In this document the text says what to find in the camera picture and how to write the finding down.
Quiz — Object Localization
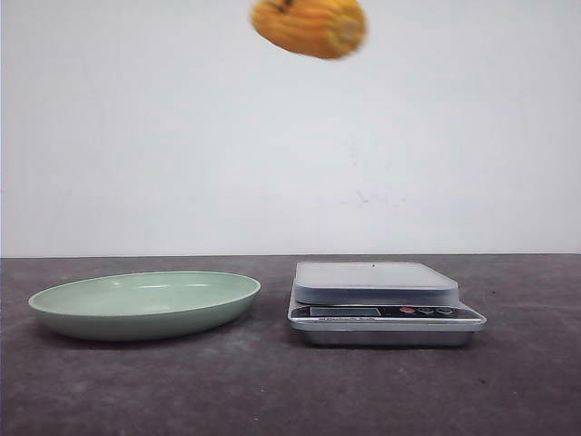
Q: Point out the yellow corn cob piece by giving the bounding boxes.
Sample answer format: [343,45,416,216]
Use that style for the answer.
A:
[250,0,368,60]

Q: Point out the silver digital kitchen scale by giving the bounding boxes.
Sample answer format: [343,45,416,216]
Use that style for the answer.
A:
[288,261,487,347]

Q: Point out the light green plate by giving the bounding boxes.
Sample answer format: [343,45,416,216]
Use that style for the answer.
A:
[28,271,261,342]

